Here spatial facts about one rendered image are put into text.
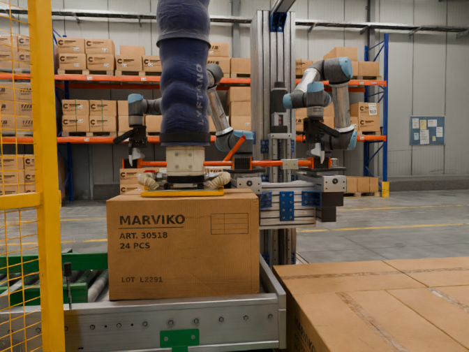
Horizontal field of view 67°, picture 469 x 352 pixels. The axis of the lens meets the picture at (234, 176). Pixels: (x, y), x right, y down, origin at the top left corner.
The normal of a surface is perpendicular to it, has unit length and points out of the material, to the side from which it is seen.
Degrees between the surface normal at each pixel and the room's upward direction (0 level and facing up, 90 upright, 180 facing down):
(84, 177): 90
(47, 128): 90
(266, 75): 90
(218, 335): 90
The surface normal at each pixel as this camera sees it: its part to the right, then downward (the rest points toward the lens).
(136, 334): 0.11, 0.05
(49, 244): 0.85, 0.02
